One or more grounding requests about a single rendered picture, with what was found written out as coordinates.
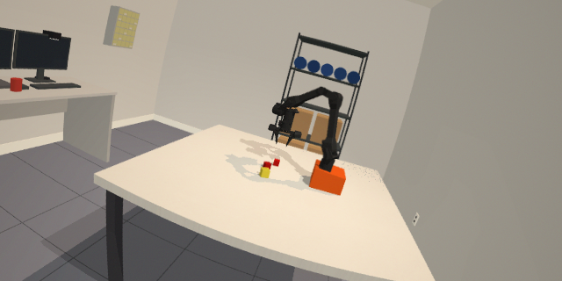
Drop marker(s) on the yellow cube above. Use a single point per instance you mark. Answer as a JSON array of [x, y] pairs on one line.
[[264, 172]]

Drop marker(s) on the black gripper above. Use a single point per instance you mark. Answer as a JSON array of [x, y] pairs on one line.
[[286, 128]]

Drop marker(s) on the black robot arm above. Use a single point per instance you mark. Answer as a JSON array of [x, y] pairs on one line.
[[329, 145]]

